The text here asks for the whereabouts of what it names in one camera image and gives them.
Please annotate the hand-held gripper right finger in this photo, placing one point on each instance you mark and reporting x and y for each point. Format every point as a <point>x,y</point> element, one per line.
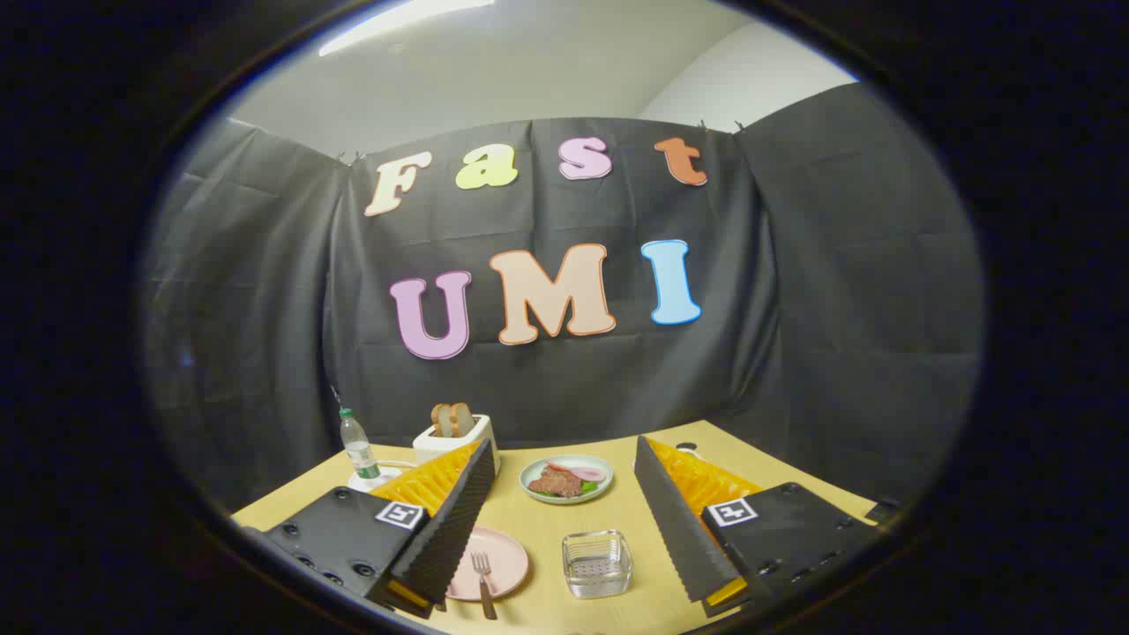
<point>670,520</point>

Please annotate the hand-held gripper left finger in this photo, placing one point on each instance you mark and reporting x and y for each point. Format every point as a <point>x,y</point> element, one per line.
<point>459,520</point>

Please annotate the pink round plate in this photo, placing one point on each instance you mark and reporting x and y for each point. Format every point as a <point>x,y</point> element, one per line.
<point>507,560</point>

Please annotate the cream white toaster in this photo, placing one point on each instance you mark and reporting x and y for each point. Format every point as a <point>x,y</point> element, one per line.
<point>437,448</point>

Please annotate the pale green food plate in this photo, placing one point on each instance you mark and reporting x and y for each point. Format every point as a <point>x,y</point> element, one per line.
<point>534,476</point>

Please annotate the white square coaster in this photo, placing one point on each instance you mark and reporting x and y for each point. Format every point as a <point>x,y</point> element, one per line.
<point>381,481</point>

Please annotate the pink ham slice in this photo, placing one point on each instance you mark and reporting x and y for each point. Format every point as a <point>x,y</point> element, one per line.
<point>589,473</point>

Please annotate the toasted bread slice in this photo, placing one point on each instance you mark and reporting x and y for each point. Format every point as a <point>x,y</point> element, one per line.
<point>462,420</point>
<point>439,422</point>

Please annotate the brown meat slice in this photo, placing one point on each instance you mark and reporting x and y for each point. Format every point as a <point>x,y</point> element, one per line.
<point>556,483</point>

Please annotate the clear plastic water bottle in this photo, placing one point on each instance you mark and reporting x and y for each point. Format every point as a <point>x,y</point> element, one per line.
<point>358,450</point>

